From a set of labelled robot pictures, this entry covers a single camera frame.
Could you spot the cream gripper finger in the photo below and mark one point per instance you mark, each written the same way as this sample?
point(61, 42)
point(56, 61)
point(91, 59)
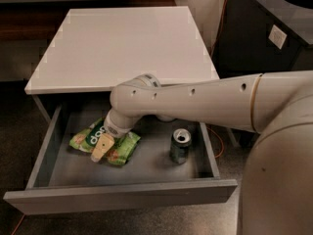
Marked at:
point(104, 144)

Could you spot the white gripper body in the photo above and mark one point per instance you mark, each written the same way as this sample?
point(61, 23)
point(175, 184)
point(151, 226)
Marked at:
point(115, 130)

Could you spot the green rice chip bag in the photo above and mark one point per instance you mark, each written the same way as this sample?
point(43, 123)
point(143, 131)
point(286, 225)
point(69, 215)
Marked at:
point(120, 153)

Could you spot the grey top drawer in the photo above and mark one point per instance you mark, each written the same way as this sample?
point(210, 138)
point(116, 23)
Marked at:
point(66, 180)

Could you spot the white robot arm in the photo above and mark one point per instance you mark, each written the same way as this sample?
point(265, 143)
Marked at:
point(277, 186)

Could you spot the grey drawer cabinet white top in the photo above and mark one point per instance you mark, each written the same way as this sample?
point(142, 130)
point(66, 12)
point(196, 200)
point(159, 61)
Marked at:
point(96, 49)

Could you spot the black counter cabinet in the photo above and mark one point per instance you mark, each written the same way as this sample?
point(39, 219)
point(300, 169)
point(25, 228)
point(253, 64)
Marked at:
point(243, 46)

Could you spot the white bowl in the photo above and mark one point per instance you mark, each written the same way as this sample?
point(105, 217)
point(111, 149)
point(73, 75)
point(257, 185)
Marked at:
point(165, 118)

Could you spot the green soda can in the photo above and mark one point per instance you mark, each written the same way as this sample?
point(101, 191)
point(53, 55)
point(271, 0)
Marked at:
point(181, 141)

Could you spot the dark wooden bench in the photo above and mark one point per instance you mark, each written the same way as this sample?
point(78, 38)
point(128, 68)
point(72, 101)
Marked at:
point(41, 20)

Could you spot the white wall socket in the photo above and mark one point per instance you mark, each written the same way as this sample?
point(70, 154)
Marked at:
point(277, 37)

